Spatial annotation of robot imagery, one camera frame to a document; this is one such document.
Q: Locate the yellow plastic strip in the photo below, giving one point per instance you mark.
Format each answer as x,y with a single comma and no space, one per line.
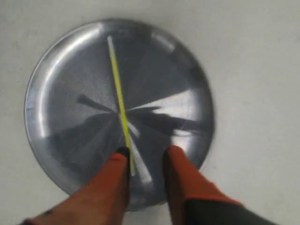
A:
123,117

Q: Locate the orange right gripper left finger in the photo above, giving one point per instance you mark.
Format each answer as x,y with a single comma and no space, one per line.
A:
103,201

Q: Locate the round metal plate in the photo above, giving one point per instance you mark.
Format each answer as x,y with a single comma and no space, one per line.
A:
72,114

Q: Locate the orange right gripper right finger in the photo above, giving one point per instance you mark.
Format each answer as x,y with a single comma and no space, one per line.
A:
236,193

